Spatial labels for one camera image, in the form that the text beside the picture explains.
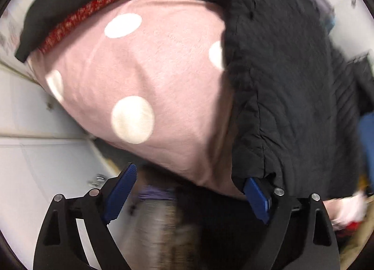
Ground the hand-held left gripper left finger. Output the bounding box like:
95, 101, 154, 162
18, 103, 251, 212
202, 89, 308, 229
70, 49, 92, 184
33, 162, 138, 270

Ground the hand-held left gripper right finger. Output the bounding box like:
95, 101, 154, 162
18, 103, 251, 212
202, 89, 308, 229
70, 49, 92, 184
243, 177, 341, 270

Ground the black quilted jacket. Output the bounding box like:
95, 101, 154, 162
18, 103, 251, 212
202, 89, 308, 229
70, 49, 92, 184
175, 0, 369, 203

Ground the white cabinet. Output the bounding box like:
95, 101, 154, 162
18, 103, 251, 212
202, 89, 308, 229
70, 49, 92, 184
0, 62, 123, 270

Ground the pink white cloth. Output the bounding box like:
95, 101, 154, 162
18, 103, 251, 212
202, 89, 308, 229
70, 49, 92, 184
324, 192, 369, 230

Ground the pink polka dot blanket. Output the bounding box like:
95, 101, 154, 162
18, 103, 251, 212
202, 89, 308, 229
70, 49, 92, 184
28, 0, 249, 200

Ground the blue cloth at right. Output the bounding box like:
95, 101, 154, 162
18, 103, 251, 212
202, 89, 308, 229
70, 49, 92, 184
358, 112, 374, 191

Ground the red floral cloth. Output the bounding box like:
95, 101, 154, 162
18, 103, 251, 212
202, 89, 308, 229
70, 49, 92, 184
38, 0, 168, 54

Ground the dark cloth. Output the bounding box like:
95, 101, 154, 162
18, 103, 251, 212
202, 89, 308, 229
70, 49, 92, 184
14, 0, 187, 63

